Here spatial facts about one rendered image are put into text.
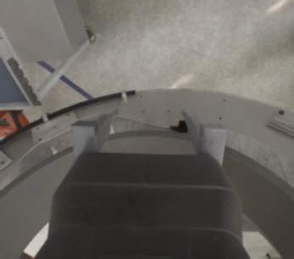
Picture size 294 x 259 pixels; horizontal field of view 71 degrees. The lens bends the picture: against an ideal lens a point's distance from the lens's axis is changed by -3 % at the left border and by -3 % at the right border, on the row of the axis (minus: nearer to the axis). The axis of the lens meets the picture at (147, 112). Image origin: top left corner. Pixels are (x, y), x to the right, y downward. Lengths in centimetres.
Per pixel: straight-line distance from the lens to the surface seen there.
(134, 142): 64
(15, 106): 88
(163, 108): 78
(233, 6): 124
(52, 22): 108
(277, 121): 72
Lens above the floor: 118
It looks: 49 degrees down
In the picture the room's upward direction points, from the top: 167 degrees counter-clockwise
